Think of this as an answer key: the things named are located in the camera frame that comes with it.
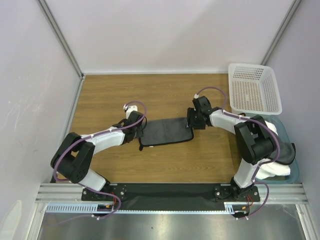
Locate grey slotted cable duct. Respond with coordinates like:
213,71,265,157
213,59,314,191
45,202,246,215

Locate aluminium frame rail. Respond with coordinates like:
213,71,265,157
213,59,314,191
35,183,309,205

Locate blue and grey towel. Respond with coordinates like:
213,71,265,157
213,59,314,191
138,117,194,151

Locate right aluminium corner post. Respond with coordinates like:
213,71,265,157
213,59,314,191
260,0,304,66

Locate aluminium corner post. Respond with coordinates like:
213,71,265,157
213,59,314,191
36,0,85,81
260,0,304,66

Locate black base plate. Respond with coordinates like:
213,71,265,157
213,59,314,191
81,182,261,212

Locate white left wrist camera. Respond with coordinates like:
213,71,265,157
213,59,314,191
123,104,138,119

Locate left aluminium corner post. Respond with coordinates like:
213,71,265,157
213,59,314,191
36,0,85,81

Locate clear teal plastic bin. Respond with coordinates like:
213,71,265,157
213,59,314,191
262,114,301,186

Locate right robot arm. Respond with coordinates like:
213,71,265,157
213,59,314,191
187,94,280,201

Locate white towel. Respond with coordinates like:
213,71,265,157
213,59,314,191
255,121,291,180

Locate white perforated plastic basket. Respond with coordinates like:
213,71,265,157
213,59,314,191
228,63,283,115

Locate dark grey towel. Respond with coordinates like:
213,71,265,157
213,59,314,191
275,137,296,166

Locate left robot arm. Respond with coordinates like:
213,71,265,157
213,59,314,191
50,110,145,200

